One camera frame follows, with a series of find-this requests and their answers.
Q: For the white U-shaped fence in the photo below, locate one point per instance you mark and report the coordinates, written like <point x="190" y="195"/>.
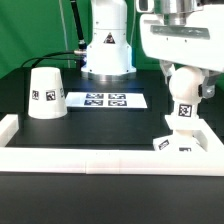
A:
<point x="43" y="160"/>

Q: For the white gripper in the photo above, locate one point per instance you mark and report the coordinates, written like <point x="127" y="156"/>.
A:
<point x="200" y="43"/>

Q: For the white lamp shade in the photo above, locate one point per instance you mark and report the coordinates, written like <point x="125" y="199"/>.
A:
<point x="46" y="98"/>

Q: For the white tag sheet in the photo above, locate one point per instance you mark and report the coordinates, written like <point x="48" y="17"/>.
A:
<point x="106" y="100"/>

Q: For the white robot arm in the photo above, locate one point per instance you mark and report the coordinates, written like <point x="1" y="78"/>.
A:
<point x="108" y="54"/>

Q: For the white lamp bulb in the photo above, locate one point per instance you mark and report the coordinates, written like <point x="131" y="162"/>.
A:
<point x="184" y="88"/>

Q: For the white lamp base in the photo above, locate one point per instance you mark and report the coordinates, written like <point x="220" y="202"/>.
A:
<point x="182" y="138"/>

